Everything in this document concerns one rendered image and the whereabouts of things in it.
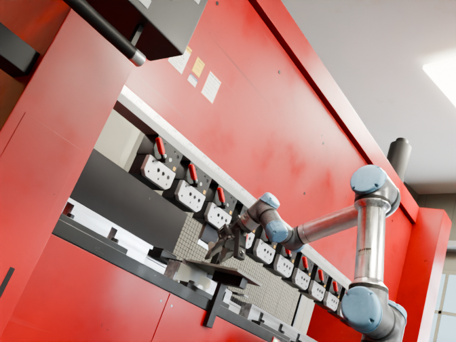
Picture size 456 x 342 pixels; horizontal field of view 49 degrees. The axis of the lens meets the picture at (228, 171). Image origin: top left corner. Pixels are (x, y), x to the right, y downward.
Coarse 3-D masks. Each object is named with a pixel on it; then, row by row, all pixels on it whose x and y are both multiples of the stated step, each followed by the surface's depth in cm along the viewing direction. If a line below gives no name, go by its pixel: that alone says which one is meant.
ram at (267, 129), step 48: (240, 0) 222; (192, 48) 200; (240, 48) 224; (144, 96) 182; (192, 96) 201; (240, 96) 225; (288, 96) 255; (240, 144) 226; (288, 144) 257; (336, 144) 296; (288, 192) 258; (336, 192) 298; (336, 240) 300
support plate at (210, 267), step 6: (198, 264) 204; (204, 264) 200; (210, 264) 198; (204, 270) 212; (210, 270) 207; (216, 270) 202; (222, 270) 198; (228, 270) 193; (234, 270) 190; (246, 276) 194; (252, 282) 199; (258, 282) 200
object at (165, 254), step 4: (156, 248) 227; (160, 248) 225; (148, 252) 227; (152, 252) 225; (156, 252) 224; (160, 252) 222; (164, 252) 223; (168, 252) 227; (152, 256) 224; (156, 256) 223; (160, 256) 222; (164, 256) 224; (168, 256) 225; (172, 256) 227; (160, 260) 225; (164, 260) 224; (168, 260) 225; (176, 260) 221
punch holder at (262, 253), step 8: (256, 232) 243; (264, 232) 243; (256, 240) 241; (264, 240) 243; (248, 248) 242; (256, 248) 238; (264, 248) 243; (272, 248) 248; (248, 256) 247; (256, 256) 241; (264, 256) 243; (272, 256) 248
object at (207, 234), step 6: (204, 228) 215; (210, 228) 217; (204, 234) 215; (210, 234) 218; (216, 234) 221; (198, 240) 213; (204, 240) 215; (210, 240) 218; (216, 240) 221; (204, 246) 216
